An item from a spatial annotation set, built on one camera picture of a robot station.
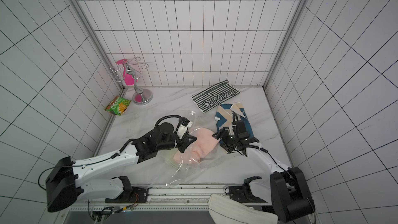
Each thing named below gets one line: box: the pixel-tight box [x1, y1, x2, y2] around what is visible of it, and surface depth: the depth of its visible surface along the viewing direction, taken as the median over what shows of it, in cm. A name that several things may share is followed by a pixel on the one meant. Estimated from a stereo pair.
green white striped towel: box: [191, 79, 241, 114], surface depth 115 cm
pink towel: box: [173, 127, 220, 164], surface depth 85 cm
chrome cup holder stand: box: [109, 57, 153, 106], surface depth 112 cm
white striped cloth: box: [207, 193, 279, 224], surface depth 68 cm
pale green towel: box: [158, 147, 180, 170], surface depth 81 cm
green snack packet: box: [104, 95, 132, 117], surface depth 101 cm
